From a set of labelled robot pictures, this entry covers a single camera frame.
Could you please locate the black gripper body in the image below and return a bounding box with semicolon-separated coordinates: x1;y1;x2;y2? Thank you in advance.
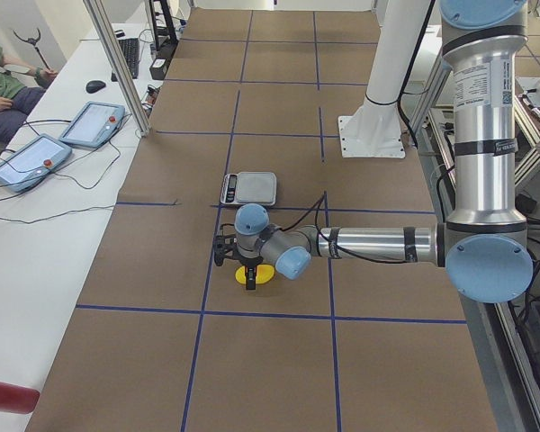
238;255;264;268

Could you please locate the yellow mango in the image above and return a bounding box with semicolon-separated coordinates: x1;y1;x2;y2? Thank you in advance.
235;264;275;285

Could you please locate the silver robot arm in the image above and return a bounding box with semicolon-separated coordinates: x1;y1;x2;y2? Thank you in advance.
232;1;533;303

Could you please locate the silver electronic kitchen scale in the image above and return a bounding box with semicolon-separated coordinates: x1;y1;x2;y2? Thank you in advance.
220;172;277;206

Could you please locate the far blue teach pendant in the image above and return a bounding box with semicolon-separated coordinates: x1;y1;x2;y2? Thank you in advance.
59;101;125;149

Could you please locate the blue teach pendant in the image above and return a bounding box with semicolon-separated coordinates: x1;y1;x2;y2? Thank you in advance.
0;134;72;193
59;101;125;149

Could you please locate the black box with label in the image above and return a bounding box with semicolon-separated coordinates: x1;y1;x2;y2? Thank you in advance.
149;58;169;81

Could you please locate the near blue teach pendant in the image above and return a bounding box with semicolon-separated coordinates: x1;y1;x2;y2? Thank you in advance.
0;134;72;193

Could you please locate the black computer mouse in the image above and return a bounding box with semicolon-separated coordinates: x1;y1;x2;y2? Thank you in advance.
85;80;106;95

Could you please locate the black keyboard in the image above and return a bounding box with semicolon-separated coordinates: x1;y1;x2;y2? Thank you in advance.
118;38;140;79

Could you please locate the red fire extinguisher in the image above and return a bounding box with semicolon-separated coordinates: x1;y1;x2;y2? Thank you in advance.
0;382;41;414

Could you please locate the seated person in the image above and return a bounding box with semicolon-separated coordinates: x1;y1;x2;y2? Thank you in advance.
0;46;58;144

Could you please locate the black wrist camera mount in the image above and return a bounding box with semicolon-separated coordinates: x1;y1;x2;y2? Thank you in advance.
213;234;239;266

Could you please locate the white camera post base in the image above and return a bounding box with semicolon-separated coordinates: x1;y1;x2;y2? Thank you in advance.
338;0;434;158

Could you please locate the aluminium frame post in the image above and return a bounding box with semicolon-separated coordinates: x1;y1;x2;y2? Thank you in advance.
83;0;150;137

